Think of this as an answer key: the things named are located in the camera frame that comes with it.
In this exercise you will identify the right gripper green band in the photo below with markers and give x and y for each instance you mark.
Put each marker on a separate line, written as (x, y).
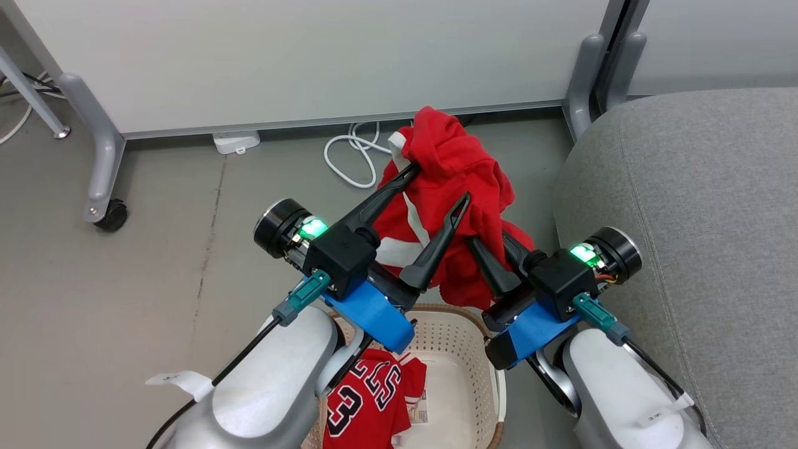
(617, 252)

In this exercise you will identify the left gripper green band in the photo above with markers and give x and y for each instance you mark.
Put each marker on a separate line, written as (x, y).
(283, 224)

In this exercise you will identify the red garment with white stripes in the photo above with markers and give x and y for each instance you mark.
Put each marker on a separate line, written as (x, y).
(449, 162)

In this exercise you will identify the white paper tag left arm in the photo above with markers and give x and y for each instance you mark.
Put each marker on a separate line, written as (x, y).
(184, 380)

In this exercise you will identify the white paper tag right arm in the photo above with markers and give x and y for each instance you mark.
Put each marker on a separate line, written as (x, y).
(664, 413)

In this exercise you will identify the cream perforated laundry basket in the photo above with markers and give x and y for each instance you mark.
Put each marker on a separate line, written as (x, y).
(461, 374)

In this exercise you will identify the red jersey with black numbers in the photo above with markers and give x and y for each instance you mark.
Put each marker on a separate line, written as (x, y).
(368, 405)

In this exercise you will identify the white power adapter box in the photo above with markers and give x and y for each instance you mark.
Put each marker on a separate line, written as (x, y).
(235, 142)

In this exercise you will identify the grey partition foot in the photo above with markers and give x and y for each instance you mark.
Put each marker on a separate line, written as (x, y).
(100, 149)
(623, 68)
(583, 81)

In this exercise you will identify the white partition panel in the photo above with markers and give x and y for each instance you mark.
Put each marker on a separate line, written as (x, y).
(717, 43)
(312, 56)

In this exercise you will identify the grey fabric sofa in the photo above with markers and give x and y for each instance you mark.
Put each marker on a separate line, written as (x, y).
(704, 249)

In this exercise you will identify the black caster wheel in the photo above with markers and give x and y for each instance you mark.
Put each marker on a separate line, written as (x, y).
(112, 216)

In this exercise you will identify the grey metal table leg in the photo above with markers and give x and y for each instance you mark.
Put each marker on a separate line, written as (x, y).
(31, 93)

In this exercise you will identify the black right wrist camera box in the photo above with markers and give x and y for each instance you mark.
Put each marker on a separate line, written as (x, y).
(561, 280)

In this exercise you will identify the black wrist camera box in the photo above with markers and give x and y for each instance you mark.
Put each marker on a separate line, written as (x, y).
(340, 255)
(561, 280)

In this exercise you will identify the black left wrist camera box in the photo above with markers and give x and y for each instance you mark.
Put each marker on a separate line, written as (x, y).
(340, 255)

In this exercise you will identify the blue right camera mount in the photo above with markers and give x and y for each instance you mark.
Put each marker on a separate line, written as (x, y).
(530, 333)

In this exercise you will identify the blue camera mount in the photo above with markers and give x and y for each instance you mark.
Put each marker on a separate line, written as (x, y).
(374, 315)
(530, 333)

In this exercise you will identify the blue left camera mount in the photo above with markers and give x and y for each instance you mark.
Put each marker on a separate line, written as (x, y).
(374, 315)

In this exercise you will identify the teal right camera connector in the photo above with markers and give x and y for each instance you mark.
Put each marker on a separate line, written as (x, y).
(601, 318)

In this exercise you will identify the teal camera connector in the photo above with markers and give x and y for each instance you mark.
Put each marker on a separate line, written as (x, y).
(302, 298)
(601, 318)

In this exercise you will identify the teal left camera connector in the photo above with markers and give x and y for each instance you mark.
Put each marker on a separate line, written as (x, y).
(302, 298)

